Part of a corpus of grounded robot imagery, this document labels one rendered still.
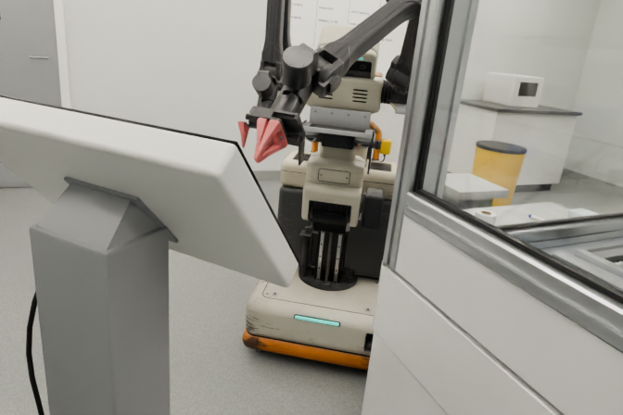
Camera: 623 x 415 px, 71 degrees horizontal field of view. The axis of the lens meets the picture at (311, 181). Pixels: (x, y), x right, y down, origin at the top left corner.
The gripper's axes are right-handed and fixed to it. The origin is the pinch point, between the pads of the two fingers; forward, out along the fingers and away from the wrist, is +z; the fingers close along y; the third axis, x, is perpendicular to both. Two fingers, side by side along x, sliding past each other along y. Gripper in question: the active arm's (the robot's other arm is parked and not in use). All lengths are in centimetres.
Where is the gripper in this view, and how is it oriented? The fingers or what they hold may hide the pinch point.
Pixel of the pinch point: (258, 157)
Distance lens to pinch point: 80.3
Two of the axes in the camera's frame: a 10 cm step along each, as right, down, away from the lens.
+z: -3.9, 7.9, -4.8
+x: 2.0, 5.8, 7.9
